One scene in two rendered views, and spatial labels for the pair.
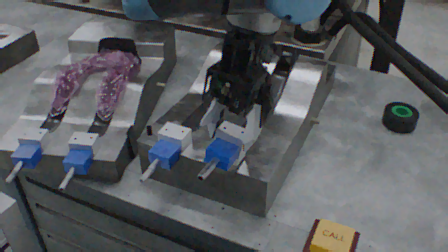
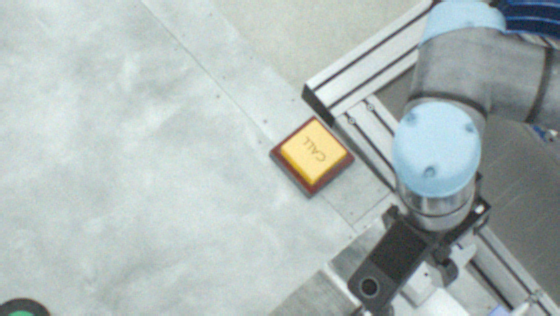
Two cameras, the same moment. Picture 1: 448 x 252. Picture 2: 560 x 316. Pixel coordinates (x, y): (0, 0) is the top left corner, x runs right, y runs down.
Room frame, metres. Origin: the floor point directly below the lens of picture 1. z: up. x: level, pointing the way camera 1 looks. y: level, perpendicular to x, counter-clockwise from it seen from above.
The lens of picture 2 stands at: (1.04, -0.13, 2.27)
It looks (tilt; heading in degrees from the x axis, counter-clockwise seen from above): 68 degrees down; 193
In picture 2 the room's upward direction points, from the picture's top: 11 degrees clockwise
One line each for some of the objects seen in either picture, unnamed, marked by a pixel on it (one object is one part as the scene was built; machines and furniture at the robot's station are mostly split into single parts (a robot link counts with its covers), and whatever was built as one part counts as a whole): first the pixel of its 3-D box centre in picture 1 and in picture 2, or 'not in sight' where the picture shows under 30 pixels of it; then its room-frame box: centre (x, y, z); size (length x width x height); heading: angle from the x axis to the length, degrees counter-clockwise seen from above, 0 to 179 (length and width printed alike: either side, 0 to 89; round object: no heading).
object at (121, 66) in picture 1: (97, 72); not in sight; (0.88, 0.30, 0.90); 0.26 x 0.18 x 0.08; 172
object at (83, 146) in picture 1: (76, 165); not in sight; (0.60, 0.28, 0.86); 0.13 x 0.05 x 0.05; 172
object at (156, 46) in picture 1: (98, 87); not in sight; (0.88, 0.30, 0.86); 0.50 x 0.26 x 0.11; 172
